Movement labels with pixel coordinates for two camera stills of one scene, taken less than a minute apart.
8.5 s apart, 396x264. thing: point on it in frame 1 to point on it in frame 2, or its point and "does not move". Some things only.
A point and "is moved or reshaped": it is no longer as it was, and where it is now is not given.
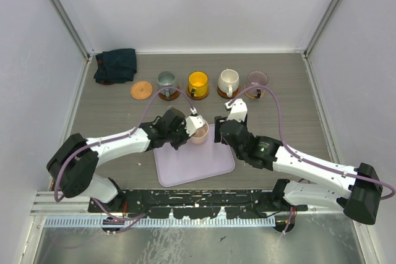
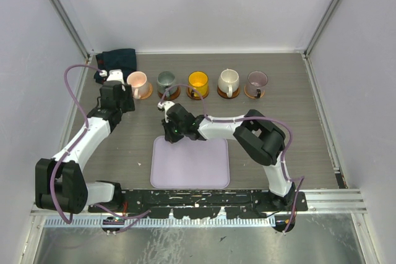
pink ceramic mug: x=201 y=133 is moved or reshaped
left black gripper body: x=176 y=138 to x=125 y=104
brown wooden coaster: x=168 y=94 does not move
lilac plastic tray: x=192 y=162 is moved or reshaped
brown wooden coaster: x=224 y=94 does not move
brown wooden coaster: x=196 y=97 does not move
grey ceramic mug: x=167 y=79 does not move
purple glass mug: x=256 y=78 does not move
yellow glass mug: x=198 y=82 does not move
